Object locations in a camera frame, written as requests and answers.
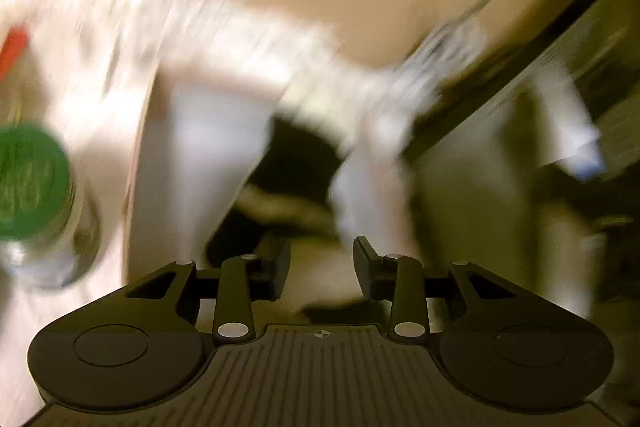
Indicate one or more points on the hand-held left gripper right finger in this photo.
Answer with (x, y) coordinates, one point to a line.
(365, 269)

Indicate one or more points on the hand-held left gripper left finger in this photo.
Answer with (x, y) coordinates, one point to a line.
(280, 269)

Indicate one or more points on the white cloth with blue edge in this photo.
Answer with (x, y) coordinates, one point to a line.
(565, 122)

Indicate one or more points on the green lid glass jar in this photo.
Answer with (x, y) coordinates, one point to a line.
(35, 182)

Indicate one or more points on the white fringed blanket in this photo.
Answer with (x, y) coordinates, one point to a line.
(125, 57)

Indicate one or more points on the red object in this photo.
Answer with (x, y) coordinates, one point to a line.
(12, 49)

